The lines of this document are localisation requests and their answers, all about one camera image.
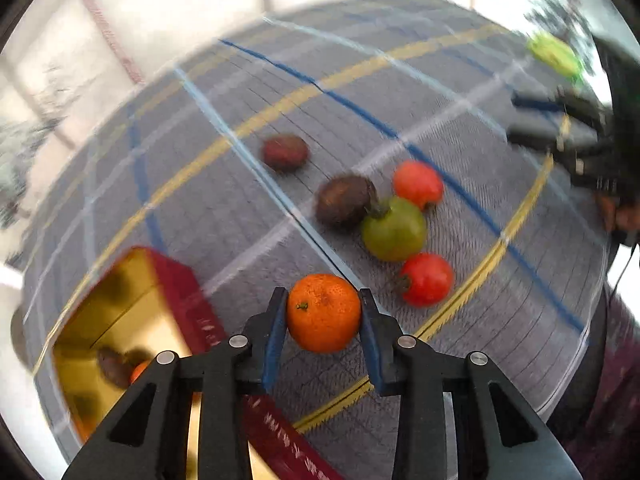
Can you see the red tomato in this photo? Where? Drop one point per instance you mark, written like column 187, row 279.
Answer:
column 429, row 281
column 417, row 184

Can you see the person's dark red clothing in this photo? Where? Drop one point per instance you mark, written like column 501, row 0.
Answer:
column 615, row 385

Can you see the orange tangerine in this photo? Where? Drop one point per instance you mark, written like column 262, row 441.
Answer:
column 324, row 312
column 139, row 372

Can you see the red and gold tin box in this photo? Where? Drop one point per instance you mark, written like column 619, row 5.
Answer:
column 125, row 300

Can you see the dark purple passion fruit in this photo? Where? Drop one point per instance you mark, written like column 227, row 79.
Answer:
column 285, row 151
column 344, row 200
column 114, row 366

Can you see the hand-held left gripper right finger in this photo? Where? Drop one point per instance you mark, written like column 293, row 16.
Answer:
column 372, row 346

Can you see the yellow-green fruit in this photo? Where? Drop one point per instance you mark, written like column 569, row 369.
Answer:
column 555, row 55

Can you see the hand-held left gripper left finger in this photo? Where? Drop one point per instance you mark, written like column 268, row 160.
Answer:
column 274, row 341

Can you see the person's right hand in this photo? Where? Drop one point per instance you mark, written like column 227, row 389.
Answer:
column 622, row 217

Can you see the green tomato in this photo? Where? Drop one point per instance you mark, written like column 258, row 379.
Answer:
column 395, row 232

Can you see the grey plaid tablecloth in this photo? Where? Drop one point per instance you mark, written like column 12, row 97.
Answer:
column 200, row 200

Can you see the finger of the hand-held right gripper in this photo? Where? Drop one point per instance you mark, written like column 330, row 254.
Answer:
column 537, row 103
column 535, row 138

